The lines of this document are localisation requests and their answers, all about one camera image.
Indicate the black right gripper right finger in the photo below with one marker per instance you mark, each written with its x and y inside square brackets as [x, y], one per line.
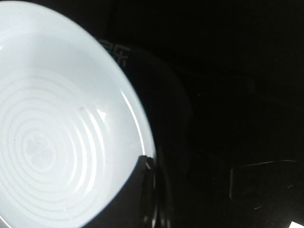
[163, 192]

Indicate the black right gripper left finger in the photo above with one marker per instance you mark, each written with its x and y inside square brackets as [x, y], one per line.
[133, 206]

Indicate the light blue round plate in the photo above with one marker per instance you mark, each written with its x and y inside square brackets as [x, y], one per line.
[72, 127]

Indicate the black glass gas cooktop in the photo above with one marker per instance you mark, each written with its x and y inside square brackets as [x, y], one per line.
[222, 82]

